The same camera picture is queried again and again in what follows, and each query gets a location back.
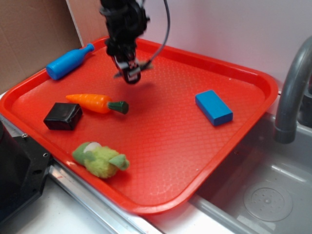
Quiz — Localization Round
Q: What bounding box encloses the black cable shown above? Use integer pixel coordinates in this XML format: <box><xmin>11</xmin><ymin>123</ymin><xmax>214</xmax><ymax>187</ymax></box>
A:
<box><xmin>140</xmin><ymin>0</ymin><xmax>171</xmax><ymax>68</ymax></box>

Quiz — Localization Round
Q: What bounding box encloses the orange toy carrot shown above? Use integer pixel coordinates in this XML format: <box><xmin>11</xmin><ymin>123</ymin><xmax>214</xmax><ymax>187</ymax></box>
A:
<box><xmin>65</xmin><ymin>94</ymin><xmax>129</xmax><ymax>115</ymax></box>

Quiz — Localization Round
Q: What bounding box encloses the brown cardboard panel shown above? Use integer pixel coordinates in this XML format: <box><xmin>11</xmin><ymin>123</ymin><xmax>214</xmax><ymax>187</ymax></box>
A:
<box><xmin>0</xmin><ymin>0</ymin><xmax>108</xmax><ymax>93</ymax></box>

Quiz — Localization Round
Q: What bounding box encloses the blue plastic toy bottle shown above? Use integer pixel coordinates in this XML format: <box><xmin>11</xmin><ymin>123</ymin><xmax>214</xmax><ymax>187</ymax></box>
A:
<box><xmin>46</xmin><ymin>43</ymin><xmax>95</xmax><ymax>80</ymax></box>

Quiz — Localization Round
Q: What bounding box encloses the grey toy faucet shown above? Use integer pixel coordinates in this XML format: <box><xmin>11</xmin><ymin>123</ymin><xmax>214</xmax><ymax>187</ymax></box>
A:
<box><xmin>273</xmin><ymin>37</ymin><xmax>312</xmax><ymax>144</ymax></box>

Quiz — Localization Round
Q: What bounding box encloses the green plush toy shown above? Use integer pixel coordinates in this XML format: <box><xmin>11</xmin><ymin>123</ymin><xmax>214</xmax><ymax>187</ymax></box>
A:
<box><xmin>72</xmin><ymin>142</ymin><xmax>130</xmax><ymax>179</ymax></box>

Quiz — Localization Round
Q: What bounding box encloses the red plastic tray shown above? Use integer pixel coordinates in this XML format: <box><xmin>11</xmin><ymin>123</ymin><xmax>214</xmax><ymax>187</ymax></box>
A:
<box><xmin>0</xmin><ymin>38</ymin><xmax>278</xmax><ymax>215</ymax></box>

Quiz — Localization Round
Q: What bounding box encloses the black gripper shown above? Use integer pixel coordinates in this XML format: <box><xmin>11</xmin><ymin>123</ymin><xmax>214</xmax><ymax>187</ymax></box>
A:
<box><xmin>100</xmin><ymin>0</ymin><xmax>149</xmax><ymax>84</ymax></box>

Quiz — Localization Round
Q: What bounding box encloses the grey toy sink basin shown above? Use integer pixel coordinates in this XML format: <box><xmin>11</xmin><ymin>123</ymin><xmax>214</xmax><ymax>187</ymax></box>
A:
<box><xmin>190</xmin><ymin>114</ymin><xmax>312</xmax><ymax>234</ymax></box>

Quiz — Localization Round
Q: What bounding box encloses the black cube block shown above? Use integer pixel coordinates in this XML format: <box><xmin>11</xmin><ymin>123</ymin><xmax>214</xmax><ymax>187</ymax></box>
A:
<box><xmin>43</xmin><ymin>102</ymin><xmax>82</xmax><ymax>131</ymax></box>

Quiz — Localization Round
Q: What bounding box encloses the brown wood chip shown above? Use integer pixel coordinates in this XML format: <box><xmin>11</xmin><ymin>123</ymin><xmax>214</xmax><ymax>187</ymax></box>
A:
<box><xmin>128</xmin><ymin>60</ymin><xmax>154</xmax><ymax>75</ymax></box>

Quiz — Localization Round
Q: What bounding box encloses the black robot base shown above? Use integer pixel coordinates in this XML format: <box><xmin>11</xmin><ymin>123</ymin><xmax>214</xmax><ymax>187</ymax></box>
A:
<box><xmin>0</xmin><ymin>123</ymin><xmax>52</xmax><ymax>224</ymax></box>

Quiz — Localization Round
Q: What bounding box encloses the blue rectangular block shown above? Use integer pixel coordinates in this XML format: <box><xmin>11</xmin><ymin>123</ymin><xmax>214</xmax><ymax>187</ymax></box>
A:
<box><xmin>195</xmin><ymin>90</ymin><xmax>234</xmax><ymax>126</ymax></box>

